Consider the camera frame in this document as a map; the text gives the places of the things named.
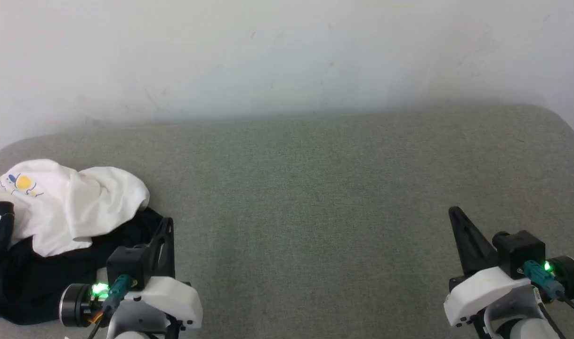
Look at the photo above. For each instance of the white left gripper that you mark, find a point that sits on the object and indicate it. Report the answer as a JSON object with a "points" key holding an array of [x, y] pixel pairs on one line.
{"points": [[173, 299]]}

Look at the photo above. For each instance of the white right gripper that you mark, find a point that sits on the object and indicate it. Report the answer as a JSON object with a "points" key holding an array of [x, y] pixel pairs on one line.
{"points": [[480, 292]]}

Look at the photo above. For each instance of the white shirt with dark sleeves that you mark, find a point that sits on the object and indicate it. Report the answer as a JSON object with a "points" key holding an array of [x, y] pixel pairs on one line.
{"points": [[65, 212]]}

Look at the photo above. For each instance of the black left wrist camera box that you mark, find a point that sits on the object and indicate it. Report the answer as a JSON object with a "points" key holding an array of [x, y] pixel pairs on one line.
{"points": [[126, 266]]}

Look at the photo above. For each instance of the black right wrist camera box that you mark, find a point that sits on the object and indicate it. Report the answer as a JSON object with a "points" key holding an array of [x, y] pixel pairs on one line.
{"points": [[520, 249]]}

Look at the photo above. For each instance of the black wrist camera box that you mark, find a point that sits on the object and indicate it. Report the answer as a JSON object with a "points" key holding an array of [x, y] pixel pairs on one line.
{"points": [[126, 266], [520, 249]]}

